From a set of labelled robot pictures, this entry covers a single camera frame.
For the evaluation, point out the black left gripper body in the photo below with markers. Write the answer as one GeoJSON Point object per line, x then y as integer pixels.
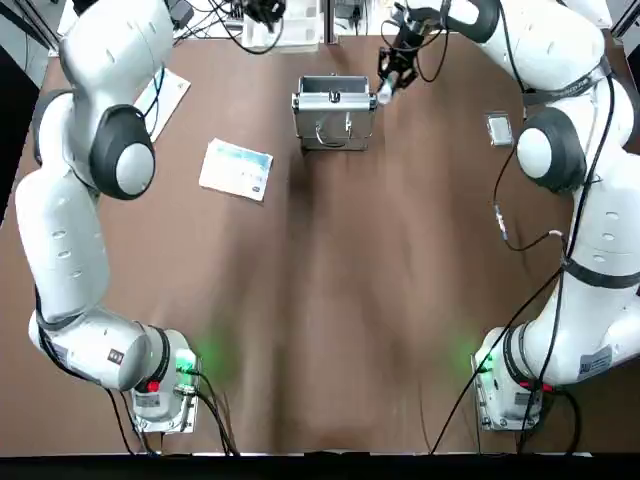
{"type": "Point", "coordinates": [265, 10]}

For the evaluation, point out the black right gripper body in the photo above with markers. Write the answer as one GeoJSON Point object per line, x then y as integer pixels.
{"type": "Point", "coordinates": [405, 42]}

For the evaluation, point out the small white disinfectant bottle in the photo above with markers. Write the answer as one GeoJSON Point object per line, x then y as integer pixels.
{"type": "Point", "coordinates": [385, 95]}

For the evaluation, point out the aluminium first-aid case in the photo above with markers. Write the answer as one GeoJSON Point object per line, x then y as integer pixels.
{"type": "Point", "coordinates": [334, 110]}

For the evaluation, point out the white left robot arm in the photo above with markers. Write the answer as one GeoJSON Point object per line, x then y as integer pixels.
{"type": "Point", "coordinates": [65, 225]}

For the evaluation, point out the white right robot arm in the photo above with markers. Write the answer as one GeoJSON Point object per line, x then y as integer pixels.
{"type": "Point", "coordinates": [600, 250]}

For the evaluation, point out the black power adapter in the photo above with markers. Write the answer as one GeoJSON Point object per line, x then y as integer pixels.
{"type": "Point", "coordinates": [181, 12]}

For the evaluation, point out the long blue white mask packet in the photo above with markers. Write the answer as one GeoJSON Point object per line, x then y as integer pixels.
{"type": "Point", "coordinates": [167, 100]}

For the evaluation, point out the wide blue white mask packet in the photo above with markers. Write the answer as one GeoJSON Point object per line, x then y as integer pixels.
{"type": "Point", "coordinates": [235, 170]}

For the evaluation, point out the aluminium frame post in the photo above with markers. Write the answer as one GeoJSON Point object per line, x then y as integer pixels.
{"type": "Point", "coordinates": [330, 22]}

